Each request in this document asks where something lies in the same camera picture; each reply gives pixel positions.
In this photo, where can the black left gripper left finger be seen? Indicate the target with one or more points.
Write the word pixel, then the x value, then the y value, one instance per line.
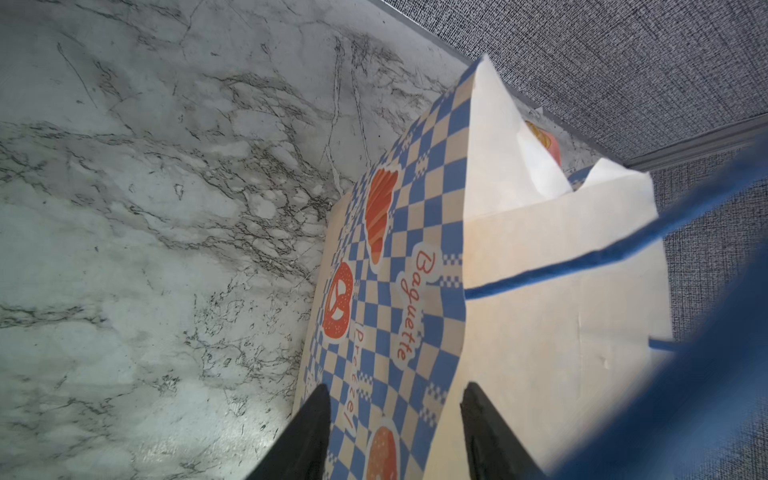
pixel 300 451

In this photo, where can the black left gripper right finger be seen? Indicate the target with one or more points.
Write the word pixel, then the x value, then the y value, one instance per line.
pixel 493 450

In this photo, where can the checkered paper bread bag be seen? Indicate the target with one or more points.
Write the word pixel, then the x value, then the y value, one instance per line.
pixel 465 255

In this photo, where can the pink plastic tray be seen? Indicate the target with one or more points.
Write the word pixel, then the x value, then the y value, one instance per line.
pixel 556 153

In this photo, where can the croissant at tray back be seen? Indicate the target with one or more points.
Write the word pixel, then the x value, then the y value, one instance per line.
pixel 544 137

